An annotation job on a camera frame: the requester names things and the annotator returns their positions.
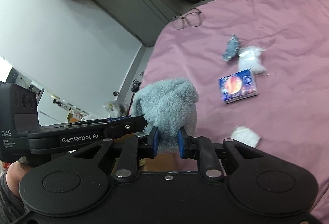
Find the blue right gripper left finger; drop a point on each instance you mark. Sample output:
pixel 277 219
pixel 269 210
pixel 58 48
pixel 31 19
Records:
pixel 133 150

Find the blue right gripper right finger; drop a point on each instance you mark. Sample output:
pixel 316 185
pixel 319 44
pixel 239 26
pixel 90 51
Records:
pixel 202 150

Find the finger of the black left gripper seen sideways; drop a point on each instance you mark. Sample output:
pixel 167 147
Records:
pixel 119 127

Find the fluffy blue plush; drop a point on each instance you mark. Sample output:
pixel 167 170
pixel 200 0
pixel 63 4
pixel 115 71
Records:
pixel 167 105

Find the white tissue pack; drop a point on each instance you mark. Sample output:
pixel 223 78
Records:
pixel 246 136

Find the blue tissue packet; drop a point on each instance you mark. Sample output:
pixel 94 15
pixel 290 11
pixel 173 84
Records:
pixel 238 86

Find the small blue-grey knitted toy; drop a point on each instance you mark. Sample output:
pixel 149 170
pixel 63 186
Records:
pixel 232 48

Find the clear bag of white stuffing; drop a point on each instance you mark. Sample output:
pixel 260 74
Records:
pixel 250 58

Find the person left hand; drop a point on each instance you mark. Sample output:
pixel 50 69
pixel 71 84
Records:
pixel 10 183

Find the grey plastic bag on floor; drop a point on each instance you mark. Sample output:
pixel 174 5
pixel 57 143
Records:
pixel 115 109

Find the brown cardboard box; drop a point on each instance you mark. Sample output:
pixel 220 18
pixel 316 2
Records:
pixel 163 162

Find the pink bed sheet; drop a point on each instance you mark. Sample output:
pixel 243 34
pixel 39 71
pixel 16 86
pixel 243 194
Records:
pixel 290 112

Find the grey door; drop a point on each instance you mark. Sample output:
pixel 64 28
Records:
pixel 145 19

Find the dark-framed eyeglasses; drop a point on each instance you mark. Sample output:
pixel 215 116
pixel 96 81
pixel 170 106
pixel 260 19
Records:
pixel 190 19

